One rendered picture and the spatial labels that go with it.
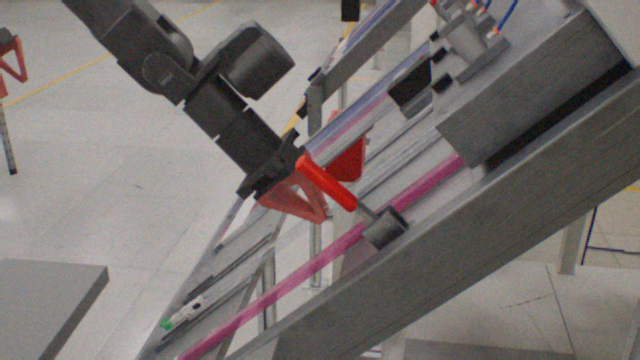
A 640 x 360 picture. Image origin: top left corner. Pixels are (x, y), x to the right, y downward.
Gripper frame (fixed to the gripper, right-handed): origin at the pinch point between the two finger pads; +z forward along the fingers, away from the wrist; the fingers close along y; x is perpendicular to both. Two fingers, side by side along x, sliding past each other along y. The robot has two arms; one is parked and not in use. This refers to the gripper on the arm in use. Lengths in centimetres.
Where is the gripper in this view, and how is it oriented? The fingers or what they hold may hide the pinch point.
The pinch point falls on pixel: (319, 213)
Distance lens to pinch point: 69.9
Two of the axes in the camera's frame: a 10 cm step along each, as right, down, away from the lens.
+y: 1.7, -4.3, 8.9
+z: 6.8, 7.0, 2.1
